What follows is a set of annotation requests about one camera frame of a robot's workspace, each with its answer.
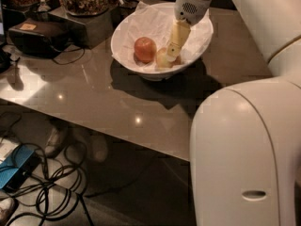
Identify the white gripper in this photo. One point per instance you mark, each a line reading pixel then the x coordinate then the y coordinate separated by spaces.
pixel 192 10

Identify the yellow-green apple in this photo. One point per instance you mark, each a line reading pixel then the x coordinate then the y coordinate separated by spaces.
pixel 162 62

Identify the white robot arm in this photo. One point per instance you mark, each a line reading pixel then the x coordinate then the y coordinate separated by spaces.
pixel 245 142

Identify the red apple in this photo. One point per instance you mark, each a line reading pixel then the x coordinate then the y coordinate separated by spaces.
pixel 145 49

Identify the white bowl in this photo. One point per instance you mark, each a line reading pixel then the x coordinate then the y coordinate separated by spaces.
pixel 131 63

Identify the white paper liner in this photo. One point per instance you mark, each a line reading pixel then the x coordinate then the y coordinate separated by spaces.
pixel 150 25

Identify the black cup with scoop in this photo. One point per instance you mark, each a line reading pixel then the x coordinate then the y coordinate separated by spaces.
pixel 120 12

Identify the metal scoop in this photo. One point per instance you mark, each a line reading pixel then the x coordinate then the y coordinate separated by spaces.
pixel 43 6

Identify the black box device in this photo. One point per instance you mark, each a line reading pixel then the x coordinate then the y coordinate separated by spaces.
pixel 40 39

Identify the white shoe under table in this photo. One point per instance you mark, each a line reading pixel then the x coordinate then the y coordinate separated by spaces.
pixel 55 142

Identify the blue box on floor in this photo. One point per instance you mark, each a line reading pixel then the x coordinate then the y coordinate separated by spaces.
pixel 14 169

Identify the white shoe at corner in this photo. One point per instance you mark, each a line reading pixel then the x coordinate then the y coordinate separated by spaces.
pixel 6 209

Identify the dark grey pedestal block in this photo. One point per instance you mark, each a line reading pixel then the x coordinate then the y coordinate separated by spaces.
pixel 87 31

